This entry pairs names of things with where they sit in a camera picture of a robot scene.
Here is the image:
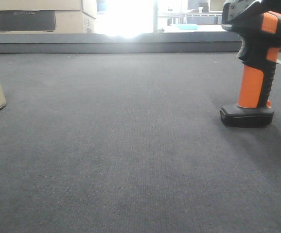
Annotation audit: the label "orange black barcode scanner gun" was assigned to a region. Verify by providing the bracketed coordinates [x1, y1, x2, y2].
[220, 0, 281, 128]

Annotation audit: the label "blue tray background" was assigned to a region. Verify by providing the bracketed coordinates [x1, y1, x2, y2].
[172, 24, 199, 31]

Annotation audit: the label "stacked cardboard boxes background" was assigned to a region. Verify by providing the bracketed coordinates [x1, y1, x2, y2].
[0, 0, 97, 34]

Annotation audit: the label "dark raised table edge rail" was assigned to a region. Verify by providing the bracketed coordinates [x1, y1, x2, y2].
[0, 32, 281, 54]

